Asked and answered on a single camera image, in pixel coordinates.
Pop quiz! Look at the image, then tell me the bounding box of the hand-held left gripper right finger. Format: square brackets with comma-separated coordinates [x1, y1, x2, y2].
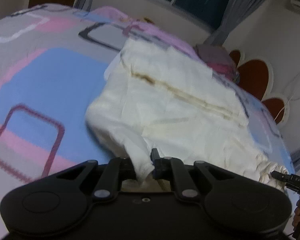
[150, 148, 254, 202]

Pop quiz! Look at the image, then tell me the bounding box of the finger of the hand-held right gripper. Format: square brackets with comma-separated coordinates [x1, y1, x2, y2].
[271, 171, 291, 184]

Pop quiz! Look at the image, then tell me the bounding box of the stack of folded clothes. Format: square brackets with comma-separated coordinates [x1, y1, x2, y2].
[195, 44, 240, 83]

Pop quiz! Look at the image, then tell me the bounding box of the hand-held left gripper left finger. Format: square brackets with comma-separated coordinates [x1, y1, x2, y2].
[41, 157, 138, 200]

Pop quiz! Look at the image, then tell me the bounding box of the pink pillow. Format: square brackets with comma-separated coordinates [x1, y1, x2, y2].
[90, 6, 210, 63]

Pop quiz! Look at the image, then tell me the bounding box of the white puffer jacket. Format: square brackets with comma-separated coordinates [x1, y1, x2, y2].
[86, 39, 289, 193]

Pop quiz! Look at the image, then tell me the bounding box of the bed with patterned sheet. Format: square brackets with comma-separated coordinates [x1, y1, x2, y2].
[0, 4, 295, 188]

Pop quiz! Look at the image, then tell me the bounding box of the flower-shaped headboard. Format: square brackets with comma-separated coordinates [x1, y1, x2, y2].
[227, 49, 290, 130]

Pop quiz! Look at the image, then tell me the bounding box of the white charging cable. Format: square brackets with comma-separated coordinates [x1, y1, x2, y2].
[275, 64, 300, 120]

